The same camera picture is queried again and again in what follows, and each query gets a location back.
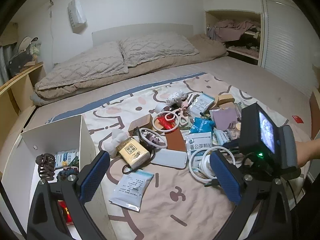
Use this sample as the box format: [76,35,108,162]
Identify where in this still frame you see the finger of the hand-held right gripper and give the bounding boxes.
[222,140,240,151]

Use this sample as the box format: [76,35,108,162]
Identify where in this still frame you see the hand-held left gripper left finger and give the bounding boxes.
[26,151,110,240]

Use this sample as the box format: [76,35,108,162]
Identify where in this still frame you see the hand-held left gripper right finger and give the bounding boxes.
[210,151,293,240]

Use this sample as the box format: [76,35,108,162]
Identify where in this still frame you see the white charger cable coil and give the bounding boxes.
[189,146,238,184]

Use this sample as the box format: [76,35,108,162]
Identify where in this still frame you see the white blue medicine sachet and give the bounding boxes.
[55,149,79,169]
[185,131,214,167]

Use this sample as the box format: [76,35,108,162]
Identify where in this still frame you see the brown hair claw clip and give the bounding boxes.
[35,152,56,182]

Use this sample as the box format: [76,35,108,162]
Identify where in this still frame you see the white shoe box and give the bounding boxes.
[1,114,118,240]

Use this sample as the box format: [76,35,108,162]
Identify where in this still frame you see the person's right forearm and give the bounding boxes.
[296,136,320,168]

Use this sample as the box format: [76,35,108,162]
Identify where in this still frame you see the face mask pack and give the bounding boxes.
[212,129,232,145]

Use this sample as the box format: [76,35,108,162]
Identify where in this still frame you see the dark teal scrunchie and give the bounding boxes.
[56,168,80,182]

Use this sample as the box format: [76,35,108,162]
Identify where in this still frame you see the purple notebook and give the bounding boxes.
[209,107,240,130]

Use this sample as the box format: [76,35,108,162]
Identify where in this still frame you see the blue foil packet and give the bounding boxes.
[189,117,215,135]

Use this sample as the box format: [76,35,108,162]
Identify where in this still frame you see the white plush bone toy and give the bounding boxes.
[103,129,130,158]

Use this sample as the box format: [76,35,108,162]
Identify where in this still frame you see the white printed sachet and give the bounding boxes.
[109,169,154,212]
[187,93,215,117]

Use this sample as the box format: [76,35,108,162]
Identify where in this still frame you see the red book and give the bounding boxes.
[57,200,73,224]

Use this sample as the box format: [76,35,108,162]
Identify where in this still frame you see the yellow tissue pack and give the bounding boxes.
[118,137,150,169]

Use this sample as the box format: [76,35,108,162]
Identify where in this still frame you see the printed cartoon blanket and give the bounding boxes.
[45,72,289,240]

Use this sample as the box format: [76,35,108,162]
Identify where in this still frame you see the grey flat case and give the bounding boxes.
[150,149,187,169]

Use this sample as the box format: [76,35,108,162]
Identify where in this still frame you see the pink scissors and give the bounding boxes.
[172,102,192,130]

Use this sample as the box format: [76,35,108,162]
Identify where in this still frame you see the red snack packet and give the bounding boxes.
[157,114,179,130]

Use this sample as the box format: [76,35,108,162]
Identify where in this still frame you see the small cardboard box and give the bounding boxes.
[128,114,153,134]

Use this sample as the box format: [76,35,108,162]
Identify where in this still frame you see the grey knitted scrunchie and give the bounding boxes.
[166,90,188,105]

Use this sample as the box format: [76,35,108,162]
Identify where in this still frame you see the white louvered door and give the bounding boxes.
[260,0,320,98]

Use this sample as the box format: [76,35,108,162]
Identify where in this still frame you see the beige folded duvet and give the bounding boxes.
[30,34,228,105]

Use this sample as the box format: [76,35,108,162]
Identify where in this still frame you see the pile of pink clothes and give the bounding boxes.
[207,19,261,42]

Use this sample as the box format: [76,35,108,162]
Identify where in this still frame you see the grey quilted pillow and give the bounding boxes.
[35,41,128,92]
[118,34,200,68]

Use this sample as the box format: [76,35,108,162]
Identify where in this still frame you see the wooden bedside shelf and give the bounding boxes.
[0,62,45,120]

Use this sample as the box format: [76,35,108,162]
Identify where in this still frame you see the black bag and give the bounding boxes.
[7,51,34,79]

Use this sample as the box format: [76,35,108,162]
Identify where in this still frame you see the artificial flower bunch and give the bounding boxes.
[29,41,42,55]

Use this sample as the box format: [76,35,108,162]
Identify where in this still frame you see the grey curtain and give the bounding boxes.
[0,44,10,88]

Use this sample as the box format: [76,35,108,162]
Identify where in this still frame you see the white visor cap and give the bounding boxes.
[15,36,39,52]

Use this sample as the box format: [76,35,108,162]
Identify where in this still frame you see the white hanging bag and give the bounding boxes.
[67,0,88,33]

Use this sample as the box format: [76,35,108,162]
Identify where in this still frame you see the beige printed valance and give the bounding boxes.
[0,22,19,47]

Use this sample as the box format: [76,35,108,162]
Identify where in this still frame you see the black hair tie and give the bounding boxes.
[122,164,140,175]

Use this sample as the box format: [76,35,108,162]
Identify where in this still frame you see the white oval frame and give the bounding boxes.
[139,127,167,151]

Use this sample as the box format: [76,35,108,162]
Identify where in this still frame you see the pale pink ring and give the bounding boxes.
[152,111,179,132]

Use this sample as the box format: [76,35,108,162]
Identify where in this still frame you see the wall closet niche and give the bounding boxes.
[205,9,265,67]

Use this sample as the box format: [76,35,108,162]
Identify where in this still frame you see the white wall cable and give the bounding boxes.
[49,0,55,63]

